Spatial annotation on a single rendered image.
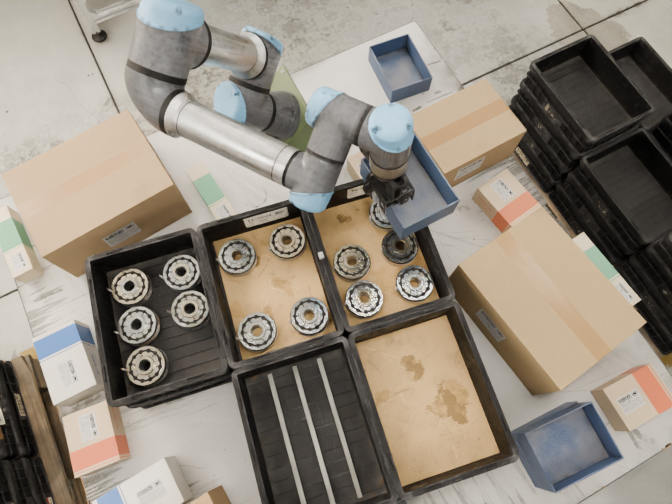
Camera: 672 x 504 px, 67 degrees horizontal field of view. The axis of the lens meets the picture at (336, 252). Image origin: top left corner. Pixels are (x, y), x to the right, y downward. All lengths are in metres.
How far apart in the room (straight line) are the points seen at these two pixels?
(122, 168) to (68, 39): 1.76
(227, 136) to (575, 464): 1.18
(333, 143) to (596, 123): 1.52
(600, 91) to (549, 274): 1.09
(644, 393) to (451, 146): 0.87
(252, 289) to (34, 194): 0.67
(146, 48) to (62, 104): 1.98
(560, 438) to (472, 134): 0.89
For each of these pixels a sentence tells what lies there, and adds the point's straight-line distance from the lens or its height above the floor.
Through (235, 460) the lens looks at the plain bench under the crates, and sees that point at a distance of 1.52.
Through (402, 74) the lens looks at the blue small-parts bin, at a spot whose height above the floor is 0.70.
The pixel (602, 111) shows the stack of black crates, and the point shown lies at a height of 0.49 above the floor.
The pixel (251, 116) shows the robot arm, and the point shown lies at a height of 1.00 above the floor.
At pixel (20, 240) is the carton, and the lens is 1.80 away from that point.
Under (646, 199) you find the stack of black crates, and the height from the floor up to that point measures 0.38.
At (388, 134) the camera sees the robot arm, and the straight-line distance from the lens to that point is 0.85.
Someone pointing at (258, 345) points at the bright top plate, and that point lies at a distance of 1.37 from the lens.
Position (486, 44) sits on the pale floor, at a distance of 3.03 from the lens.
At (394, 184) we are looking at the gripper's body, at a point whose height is 1.32.
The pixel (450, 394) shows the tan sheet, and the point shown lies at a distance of 1.40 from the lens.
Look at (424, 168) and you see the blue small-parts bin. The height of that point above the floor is 1.08.
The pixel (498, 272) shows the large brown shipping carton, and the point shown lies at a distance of 1.42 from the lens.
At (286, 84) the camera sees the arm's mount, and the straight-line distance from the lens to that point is 1.63.
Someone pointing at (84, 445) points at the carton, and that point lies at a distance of 1.57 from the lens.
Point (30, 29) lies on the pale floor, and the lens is 3.42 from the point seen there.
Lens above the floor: 2.19
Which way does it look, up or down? 71 degrees down
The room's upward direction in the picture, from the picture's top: straight up
